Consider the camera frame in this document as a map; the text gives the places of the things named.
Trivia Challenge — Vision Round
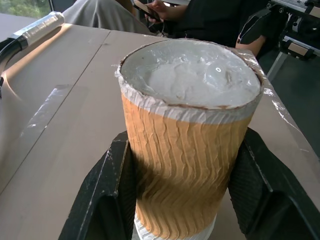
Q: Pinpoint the dark smartphone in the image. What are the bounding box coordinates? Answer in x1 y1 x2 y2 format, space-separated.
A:
133 0 161 22

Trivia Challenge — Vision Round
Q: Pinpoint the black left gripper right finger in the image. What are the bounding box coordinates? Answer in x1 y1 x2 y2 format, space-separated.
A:
228 126 320 240

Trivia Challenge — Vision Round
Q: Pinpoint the seated person in black shirt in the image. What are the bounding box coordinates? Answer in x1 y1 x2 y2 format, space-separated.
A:
61 0 277 56

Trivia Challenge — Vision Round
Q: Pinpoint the brown ribbed paper cup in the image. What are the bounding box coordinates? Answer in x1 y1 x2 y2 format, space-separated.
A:
114 38 266 240

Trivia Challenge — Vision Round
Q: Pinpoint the black cable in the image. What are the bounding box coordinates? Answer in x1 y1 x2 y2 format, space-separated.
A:
0 36 28 100

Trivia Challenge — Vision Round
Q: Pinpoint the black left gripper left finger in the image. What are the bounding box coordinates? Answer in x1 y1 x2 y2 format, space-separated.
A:
57 130 138 240

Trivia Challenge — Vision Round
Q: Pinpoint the silver tape-wrapped tube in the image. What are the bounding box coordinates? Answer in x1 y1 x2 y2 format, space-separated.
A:
9 10 66 47

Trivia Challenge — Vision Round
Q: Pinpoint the clear tape strip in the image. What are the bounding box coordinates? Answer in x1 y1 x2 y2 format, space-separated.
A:
19 84 74 139
237 47 312 153

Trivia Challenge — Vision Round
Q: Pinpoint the bystander's bare hand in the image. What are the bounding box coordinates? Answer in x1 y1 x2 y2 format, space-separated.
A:
144 0 189 25

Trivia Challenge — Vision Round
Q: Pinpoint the aluminium frame stand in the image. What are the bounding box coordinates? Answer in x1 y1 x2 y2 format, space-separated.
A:
266 0 320 76

